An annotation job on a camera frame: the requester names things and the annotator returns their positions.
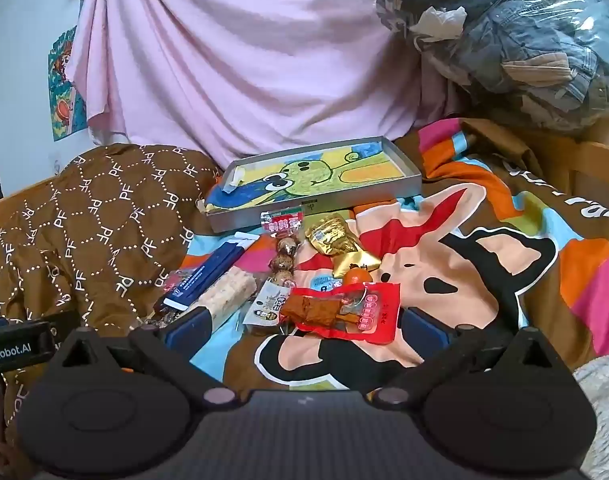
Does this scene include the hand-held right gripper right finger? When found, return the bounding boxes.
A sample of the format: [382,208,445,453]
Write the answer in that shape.
[369,306,561,407]

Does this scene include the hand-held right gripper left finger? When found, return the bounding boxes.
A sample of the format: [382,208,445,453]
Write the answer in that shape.
[52,306,240,407]

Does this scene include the brown snack bar packet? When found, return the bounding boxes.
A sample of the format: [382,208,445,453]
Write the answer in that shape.
[139,295,190,331]

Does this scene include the red tofu snack packet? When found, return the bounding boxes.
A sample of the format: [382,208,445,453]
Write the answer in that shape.
[279,280,401,346]

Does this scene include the pale nougat bar packet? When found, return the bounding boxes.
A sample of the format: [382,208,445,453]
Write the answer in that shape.
[192,265,258,328]

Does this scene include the long blue snack packet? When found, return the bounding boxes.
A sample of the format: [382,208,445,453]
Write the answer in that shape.
[162,232,260,311]

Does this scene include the white cartoon face packet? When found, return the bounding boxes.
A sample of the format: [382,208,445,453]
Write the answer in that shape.
[242,280,292,336]

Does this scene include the small orange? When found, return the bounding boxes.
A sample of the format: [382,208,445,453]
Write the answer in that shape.
[343,267,374,287]

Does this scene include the small yellow snack packet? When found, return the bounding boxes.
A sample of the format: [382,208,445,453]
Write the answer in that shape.
[332,251,383,278]

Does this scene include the light blue candy packet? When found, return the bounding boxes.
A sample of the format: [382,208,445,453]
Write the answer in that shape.
[304,270,345,293]

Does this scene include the quail egg packet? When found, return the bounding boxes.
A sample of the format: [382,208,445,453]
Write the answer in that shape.
[259,205,305,288]

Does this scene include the gold foil snack packet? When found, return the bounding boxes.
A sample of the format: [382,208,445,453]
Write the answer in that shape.
[304,212,363,258]

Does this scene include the grey tray with frog drawing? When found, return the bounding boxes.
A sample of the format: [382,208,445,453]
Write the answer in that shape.
[204,135,423,234]

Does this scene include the colourful printed blanket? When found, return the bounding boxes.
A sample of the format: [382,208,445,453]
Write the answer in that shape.
[139,117,609,411]

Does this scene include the brown patterned quilt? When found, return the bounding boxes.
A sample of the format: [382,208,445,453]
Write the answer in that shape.
[0,142,225,480]

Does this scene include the white paper scrap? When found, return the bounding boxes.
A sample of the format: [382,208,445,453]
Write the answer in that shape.
[223,165,248,196]

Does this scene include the grey fuzzy cloth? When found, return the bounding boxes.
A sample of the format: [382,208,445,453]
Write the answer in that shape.
[572,352,609,480]

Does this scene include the pink hanging sheet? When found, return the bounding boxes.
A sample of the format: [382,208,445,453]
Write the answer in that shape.
[67,0,465,168]

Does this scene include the clear plastic bag of clothes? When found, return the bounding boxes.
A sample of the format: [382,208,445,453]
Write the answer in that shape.
[376,0,609,136]

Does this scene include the wooden bed rail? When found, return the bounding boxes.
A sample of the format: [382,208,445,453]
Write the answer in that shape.
[529,125,609,201]
[0,175,55,233]

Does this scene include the cartoon wall poster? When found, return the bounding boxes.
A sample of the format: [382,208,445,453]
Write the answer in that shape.
[47,0,94,142]

